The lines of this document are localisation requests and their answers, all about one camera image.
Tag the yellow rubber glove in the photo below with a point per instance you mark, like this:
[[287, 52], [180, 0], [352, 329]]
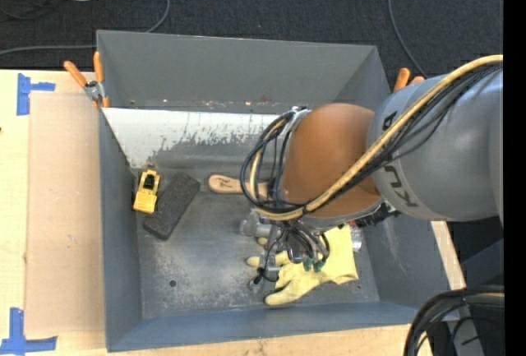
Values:
[[341, 260]]

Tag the grey metal bin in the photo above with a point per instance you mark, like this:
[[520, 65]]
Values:
[[213, 255]]

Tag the brown cardboard board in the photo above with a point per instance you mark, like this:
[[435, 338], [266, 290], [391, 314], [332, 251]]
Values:
[[61, 214]]

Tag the tan wooden flat paddle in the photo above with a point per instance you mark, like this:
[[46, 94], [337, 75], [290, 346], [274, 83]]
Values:
[[224, 184]]

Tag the dark grey flat block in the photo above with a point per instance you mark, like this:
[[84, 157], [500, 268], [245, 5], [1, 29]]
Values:
[[172, 206]]

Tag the clear plastic bottle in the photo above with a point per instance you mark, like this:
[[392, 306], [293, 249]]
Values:
[[356, 240]]

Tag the yellow toy truck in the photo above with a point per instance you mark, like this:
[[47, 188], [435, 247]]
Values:
[[145, 196]]

